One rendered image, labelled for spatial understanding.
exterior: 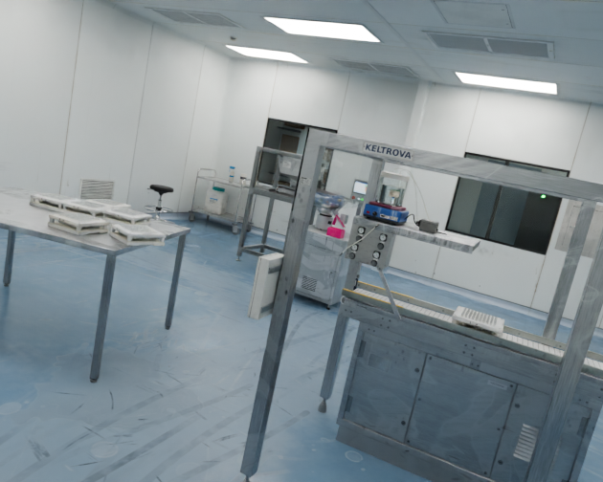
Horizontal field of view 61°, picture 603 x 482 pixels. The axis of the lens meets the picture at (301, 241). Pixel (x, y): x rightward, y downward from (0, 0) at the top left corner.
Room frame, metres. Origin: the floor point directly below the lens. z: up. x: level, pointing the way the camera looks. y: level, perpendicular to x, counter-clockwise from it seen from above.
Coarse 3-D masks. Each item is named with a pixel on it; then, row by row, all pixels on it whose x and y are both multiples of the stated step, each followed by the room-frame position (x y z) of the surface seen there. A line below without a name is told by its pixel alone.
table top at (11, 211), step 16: (0, 192) 3.68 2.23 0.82; (16, 192) 3.81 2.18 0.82; (32, 192) 3.94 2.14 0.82; (0, 208) 3.17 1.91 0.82; (16, 208) 3.27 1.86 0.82; (32, 208) 3.36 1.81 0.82; (0, 224) 2.85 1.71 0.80; (16, 224) 2.88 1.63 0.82; (32, 224) 2.95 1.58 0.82; (160, 224) 3.75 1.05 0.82; (64, 240) 2.79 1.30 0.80; (80, 240) 2.81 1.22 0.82; (96, 240) 2.89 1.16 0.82; (112, 240) 2.96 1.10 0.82
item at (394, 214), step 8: (368, 208) 2.71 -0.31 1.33; (376, 208) 2.69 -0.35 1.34; (384, 208) 2.68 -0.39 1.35; (392, 208) 2.67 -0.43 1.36; (400, 208) 2.67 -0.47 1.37; (368, 216) 2.70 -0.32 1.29; (376, 216) 2.68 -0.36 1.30; (384, 216) 2.67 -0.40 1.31; (392, 216) 2.65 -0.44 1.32; (400, 216) 2.65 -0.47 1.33; (392, 224) 2.66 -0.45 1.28
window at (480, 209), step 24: (528, 168) 7.14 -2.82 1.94; (552, 168) 7.02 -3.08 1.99; (456, 192) 7.51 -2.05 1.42; (480, 192) 7.37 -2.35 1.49; (504, 192) 7.23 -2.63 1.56; (528, 192) 7.11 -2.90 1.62; (456, 216) 7.48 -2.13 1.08; (480, 216) 7.33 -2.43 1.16; (504, 216) 7.20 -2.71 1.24; (528, 216) 7.07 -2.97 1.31; (552, 216) 6.95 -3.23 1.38; (504, 240) 7.16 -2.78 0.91; (528, 240) 7.04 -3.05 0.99
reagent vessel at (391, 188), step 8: (384, 176) 2.72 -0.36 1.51; (392, 176) 2.69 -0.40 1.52; (400, 176) 2.69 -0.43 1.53; (408, 176) 2.73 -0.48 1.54; (384, 184) 2.72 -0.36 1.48; (392, 184) 2.69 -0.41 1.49; (400, 184) 2.70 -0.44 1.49; (384, 192) 2.71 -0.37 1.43; (392, 192) 2.69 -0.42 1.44; (400, 192) 2.71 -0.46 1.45; (376, 200) 2.74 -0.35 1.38; (384, 200) 2.70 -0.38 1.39; (392, 200) 2.69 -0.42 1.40; (400, 200) 2.71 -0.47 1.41
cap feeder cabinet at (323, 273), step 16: (320, 240) 5.27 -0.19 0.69; (336, 240) 5.19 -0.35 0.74; (304, 256) 5.32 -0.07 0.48; (320, 256) 5.25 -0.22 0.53; (336, 256) 5.17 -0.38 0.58; (304, 272) 5.31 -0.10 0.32; (320, 272) 5.23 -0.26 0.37; (336, 272) 5.16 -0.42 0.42; (304, 288) 5.29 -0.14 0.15; (320, 288) 5.22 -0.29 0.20; (336, 288) 5.17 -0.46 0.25
